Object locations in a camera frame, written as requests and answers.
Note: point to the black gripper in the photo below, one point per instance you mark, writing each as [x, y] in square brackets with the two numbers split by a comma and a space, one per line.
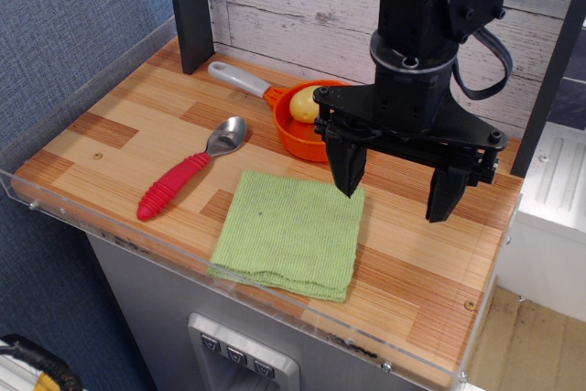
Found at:
[411, 114]

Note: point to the red handled metal spoon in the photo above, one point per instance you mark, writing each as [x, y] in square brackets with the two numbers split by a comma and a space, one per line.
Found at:
[225, 139]

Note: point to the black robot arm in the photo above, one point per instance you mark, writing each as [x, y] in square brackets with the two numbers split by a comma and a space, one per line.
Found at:
[426, 33]

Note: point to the green folded cloth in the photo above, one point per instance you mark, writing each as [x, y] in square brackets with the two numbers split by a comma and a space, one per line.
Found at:
[294, 234]

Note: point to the yellow toy potato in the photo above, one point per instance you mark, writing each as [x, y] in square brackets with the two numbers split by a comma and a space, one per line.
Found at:
[302, 106]

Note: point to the clear acrylic table guard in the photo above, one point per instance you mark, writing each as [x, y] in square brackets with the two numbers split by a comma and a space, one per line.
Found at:
[417, 290]

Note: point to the silver cabinet control panel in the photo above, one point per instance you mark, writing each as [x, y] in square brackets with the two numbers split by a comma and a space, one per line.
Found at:
[229, 360]

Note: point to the orange pot with grey handle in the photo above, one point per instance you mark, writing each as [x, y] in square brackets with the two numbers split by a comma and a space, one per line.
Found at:
[300, 140]

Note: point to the dark right vertical post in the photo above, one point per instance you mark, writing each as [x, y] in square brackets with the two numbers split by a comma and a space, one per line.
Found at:
[557, 66]

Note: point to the dark vertical post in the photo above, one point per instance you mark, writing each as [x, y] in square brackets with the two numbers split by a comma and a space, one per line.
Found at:
[194, 29]
[557, 66]

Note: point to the white aluminium rail block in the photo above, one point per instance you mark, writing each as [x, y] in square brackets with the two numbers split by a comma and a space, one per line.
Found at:
[553, 192]

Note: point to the dark left vertical post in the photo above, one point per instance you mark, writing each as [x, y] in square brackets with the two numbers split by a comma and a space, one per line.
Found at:
[194, 29]

